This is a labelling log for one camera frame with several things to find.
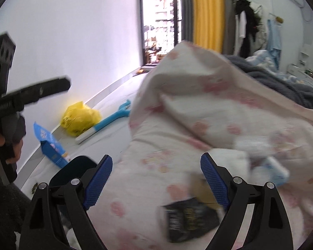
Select blue and white tissue packet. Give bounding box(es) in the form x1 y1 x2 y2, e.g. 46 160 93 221
259 156 290 186

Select blue and white long-handled tool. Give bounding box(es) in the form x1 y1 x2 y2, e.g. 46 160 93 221
75 99 131 145

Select person's left forearm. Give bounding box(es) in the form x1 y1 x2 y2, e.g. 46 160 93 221
0 176 29 250

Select blue patterned bedding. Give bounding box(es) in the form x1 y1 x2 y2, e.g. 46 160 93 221
245 49 313 90

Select hanging dark and white clothes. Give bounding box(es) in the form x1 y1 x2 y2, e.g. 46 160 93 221
234 0 267 58

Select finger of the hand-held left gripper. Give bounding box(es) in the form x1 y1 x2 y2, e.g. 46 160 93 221
16 75 72 105

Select grey curtain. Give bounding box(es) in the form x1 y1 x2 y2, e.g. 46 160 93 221
181 0 196 43

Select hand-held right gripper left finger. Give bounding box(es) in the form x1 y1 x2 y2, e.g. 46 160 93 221
18 155 113 250

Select pink printed blanket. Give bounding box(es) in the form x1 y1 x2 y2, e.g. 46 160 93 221
65 40 313 250

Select blue cardboard box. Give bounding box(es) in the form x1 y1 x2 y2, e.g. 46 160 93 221
33 121 69 169

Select yellow curtain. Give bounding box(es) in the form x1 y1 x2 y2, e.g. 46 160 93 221
191 0 226 54

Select light blue hanging garment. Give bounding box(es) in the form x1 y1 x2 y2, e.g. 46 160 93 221
266 18 282 71

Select balcony glass door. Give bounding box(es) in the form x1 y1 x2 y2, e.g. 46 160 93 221
139 0 184 69

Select yellow plastic bag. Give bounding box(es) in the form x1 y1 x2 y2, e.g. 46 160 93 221
61 101 103 137

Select black snack packet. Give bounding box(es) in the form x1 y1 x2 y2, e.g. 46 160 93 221
161 197 223 243

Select brown cardboard tape ring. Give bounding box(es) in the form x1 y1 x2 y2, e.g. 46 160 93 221
189 176 218 207

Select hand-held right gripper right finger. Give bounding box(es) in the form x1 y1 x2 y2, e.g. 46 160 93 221
200 152 294 250

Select grey blanket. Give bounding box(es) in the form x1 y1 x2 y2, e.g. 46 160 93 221
223 54 313 110

